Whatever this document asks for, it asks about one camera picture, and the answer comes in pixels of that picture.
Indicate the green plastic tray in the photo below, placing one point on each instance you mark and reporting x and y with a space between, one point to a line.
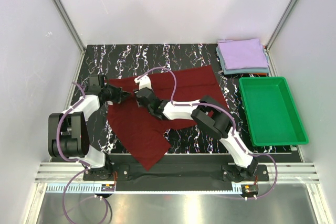
271 113

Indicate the aluminium frame post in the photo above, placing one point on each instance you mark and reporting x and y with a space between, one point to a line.
69 24
286 14

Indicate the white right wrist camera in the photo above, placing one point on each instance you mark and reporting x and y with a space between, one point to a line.
143 82

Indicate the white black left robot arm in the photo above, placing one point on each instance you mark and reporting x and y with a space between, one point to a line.
68 136

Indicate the folded grey blue t shirt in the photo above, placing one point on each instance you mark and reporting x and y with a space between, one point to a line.
239 71

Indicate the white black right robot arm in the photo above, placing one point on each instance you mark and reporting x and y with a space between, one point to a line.
210 118

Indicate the aluminium front rail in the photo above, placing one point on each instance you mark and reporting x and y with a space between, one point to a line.
288 173

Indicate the right aluminium frame post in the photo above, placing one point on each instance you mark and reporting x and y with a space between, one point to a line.
286 14

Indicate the left aluminium frame post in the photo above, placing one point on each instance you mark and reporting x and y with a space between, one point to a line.
69 24

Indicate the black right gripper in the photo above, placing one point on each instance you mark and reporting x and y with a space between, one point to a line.
138 102

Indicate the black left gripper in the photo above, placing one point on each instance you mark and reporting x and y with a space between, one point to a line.
119 94

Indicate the folded lavender t shirt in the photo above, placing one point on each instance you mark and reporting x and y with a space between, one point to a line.
243 54

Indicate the white slotted cable duct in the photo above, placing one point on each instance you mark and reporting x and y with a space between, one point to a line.
119 188

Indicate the dark red t shirt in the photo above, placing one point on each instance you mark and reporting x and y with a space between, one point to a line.
140 128

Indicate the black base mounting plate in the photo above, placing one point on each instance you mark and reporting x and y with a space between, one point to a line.
204 170

